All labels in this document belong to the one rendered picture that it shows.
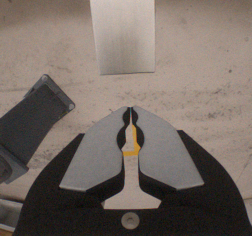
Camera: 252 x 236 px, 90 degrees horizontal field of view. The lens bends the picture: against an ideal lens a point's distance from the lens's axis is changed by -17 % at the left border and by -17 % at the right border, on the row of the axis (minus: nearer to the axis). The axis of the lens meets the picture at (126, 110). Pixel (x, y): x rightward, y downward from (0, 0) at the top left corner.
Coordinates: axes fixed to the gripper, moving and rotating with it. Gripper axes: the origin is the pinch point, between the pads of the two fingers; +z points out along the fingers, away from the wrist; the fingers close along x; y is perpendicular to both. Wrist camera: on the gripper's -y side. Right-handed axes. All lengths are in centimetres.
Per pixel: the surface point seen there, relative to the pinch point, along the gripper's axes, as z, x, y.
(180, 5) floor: 83, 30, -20
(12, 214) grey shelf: 66, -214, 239
